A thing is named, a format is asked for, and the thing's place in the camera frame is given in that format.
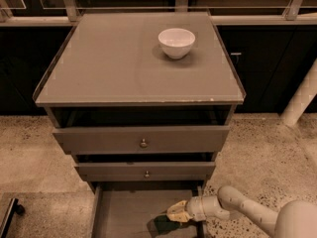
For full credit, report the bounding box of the green yellow sponge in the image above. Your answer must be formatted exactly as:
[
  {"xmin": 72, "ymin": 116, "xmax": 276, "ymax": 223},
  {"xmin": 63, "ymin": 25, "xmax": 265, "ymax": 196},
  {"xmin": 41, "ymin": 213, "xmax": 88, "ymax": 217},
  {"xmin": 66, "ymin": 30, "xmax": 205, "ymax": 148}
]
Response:
[{"xmin": 154, "ymin": 215, "xmax": 181, "ymax": 235}]

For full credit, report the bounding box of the white ceramic bowl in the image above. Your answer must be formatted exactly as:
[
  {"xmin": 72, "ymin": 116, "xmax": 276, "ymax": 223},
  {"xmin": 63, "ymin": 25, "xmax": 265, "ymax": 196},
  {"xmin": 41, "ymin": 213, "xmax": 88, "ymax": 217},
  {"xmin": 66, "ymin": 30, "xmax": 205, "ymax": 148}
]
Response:
[{"xmin": 158, "ymin": 28, "xmax": 196, "ymax": 60}]

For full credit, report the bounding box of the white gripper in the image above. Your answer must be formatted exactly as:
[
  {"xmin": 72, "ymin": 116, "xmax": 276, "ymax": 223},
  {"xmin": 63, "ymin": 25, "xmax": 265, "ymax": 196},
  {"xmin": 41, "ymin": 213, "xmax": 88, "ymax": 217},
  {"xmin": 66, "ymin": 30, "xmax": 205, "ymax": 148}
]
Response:
[{"xmin": 167, "ymin": 196, "xmax": 207, "ymax": 223}]

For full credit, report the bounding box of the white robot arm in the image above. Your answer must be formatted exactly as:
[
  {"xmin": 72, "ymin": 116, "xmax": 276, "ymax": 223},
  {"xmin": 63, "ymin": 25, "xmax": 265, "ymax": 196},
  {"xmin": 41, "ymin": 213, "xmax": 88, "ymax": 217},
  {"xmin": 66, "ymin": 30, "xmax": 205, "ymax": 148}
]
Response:
[{"xmin": 167, "ymin": 67, "xmax": 317, "ymax": 238}]

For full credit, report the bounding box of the top grey drawer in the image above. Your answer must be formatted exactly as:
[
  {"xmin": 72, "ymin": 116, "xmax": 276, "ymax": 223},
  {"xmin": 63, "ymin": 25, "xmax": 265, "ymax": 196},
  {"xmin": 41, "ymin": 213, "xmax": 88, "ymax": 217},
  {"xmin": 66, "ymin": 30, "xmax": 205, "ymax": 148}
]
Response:
[{"xmin": 53, "ymin": 126, "xmax": 229, "ymax": 155}]

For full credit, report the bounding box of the grey drawer cabinet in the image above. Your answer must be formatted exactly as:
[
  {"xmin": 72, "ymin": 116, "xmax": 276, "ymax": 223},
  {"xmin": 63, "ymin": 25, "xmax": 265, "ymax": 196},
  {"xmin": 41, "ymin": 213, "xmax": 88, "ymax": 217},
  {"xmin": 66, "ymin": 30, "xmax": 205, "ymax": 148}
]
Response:
[{"xmin": 33, "ymin": 11, "xmax": 247, "ymax": 238}]

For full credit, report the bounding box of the metal railing frame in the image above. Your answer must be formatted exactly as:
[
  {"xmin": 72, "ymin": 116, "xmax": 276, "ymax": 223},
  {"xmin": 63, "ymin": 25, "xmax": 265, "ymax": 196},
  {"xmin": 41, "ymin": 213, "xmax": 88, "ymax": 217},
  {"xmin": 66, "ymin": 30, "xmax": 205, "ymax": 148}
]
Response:
[{"xmin": 0, "ymin": 0, "xmax": 317, "ymax": 27}]

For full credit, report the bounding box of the black wheeled base corner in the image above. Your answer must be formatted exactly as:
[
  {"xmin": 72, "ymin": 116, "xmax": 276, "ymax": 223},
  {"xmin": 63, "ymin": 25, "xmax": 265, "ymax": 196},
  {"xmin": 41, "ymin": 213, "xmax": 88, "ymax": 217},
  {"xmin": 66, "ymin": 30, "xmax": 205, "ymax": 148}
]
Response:
[{"xmin": 0, "ymin": 198, "xmax": 25, "ymax": 238}]

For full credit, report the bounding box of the top drawer metal knob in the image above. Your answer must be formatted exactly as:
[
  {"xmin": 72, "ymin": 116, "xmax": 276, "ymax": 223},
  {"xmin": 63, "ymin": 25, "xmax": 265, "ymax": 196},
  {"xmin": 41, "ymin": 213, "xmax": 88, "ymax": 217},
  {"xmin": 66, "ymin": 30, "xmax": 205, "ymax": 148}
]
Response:
[{"xmin": 140, "ymin": 139, "xmax": 148, "ymax": 148}]

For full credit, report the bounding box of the middle grey drawer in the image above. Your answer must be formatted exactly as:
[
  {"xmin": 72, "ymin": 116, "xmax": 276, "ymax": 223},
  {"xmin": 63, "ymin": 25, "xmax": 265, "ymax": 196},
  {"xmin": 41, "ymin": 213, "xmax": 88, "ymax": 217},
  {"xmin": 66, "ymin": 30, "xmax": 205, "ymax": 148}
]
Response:
[{"xmin": 75, "ymin": 162, "xmax": 215, "ymax": 181}]

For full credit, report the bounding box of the bottom grey open drawer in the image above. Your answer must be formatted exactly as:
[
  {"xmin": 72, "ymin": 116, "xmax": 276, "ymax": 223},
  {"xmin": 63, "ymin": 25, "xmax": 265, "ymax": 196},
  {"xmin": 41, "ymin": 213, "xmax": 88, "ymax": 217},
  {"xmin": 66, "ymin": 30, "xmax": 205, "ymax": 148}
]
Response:
[{"xmin": 88, "ymin": 181, "xmax": 207, "ymax": 238}]

